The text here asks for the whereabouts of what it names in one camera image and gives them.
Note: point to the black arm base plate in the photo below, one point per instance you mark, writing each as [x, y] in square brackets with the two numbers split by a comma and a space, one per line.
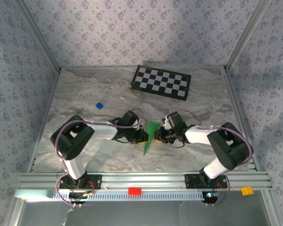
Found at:
[191, 181]
[94, 182]

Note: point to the black white checkerboard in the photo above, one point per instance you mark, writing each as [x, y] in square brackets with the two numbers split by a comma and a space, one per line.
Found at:
[160, 82]

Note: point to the aluminium frame bar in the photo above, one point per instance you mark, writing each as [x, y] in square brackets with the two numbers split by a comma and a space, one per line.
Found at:
[44, 120]
[96, 67]
[240, 117]

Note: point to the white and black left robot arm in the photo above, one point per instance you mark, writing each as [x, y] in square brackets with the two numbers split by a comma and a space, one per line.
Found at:
[103, 133]

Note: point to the red toy brick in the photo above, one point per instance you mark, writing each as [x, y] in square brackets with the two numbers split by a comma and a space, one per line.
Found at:
[134, 191]

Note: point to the blue toy brick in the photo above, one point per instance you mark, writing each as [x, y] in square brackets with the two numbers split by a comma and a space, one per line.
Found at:
[99, 106]

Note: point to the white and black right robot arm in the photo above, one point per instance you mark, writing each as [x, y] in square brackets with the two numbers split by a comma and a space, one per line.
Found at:
[198, 136]

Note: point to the orange toy brick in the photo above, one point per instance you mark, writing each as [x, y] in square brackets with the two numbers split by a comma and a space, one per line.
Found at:
[247, 191]

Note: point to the wide aluminium mounting rail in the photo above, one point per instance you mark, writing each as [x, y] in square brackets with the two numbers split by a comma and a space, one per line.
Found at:
[143, 180]

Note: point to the green paper sheet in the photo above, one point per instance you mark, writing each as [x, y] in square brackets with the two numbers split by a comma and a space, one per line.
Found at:
[152, 126]

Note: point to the aluminium frame post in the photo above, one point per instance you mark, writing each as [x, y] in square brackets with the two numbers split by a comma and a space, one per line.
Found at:
[244, 35]
[40, 35]

